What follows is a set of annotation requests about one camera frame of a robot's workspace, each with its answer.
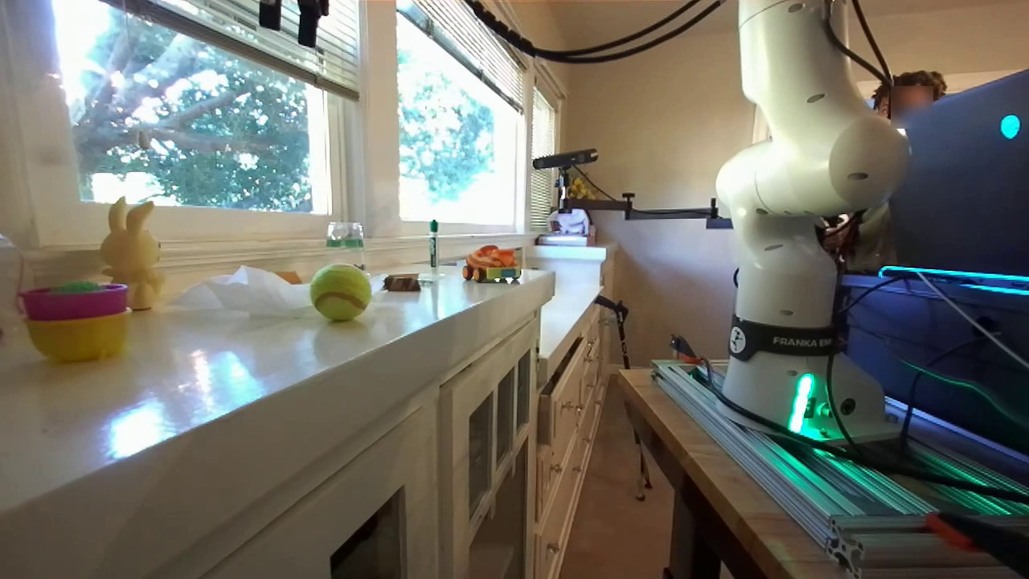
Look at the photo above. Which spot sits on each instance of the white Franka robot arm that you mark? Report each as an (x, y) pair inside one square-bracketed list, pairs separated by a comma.
[(783, 269)]

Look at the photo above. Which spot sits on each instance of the raised white window blinds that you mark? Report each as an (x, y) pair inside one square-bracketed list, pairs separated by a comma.
[(460, 44)]

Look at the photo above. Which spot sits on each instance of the clear glass jar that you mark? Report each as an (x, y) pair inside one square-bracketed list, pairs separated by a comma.
[(346, 242)]

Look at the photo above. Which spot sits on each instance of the green whiteboard marker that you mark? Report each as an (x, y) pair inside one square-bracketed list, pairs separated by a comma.
[(436, 247)]

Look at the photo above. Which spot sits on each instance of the yellow-green tennis ball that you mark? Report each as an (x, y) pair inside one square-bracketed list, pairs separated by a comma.
[(343, 295)]

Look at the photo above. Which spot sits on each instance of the brown toy chocolate piece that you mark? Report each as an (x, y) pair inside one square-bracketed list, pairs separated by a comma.
[(402, 280)]

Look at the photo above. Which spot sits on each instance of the white crumpled plastic bag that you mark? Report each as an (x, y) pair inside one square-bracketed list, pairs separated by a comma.
[(244, 290)]

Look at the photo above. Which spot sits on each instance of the yellow bunny toy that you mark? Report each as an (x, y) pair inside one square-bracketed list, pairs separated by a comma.
[(131, 259)]

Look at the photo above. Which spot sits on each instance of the orange tiger toy car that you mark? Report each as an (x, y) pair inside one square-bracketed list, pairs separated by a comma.
[(494, 266)]

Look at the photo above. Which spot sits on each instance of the small white object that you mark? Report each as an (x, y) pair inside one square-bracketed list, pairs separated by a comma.
[(568, 224)]

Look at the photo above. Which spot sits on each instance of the pink plastic bowl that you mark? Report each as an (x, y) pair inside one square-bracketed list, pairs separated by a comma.
[(76, 303)]

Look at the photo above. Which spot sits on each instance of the white counter cabinet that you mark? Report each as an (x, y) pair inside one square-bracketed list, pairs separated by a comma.
[(483, 429)]

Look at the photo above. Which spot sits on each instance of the black tripod leg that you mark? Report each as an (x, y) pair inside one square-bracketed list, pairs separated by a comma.
[(629, 354)]

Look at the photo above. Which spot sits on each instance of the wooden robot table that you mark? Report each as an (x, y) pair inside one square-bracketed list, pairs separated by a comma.
[(709, 470)]

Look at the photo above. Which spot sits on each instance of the aluminium extrusion rails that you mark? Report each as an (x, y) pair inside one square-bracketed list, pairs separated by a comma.
[(792, 483)]

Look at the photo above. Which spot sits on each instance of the desk with glowing edge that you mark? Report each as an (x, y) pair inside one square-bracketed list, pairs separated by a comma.
[(944, 343)]

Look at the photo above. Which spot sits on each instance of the white window frame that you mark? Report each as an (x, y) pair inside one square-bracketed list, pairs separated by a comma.
[(378, 162)]

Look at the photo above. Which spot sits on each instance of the black bar camera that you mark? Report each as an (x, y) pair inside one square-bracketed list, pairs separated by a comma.
[(565, 158)]

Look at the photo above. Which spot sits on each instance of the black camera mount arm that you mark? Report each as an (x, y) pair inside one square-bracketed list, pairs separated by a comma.
[(662, 211)]

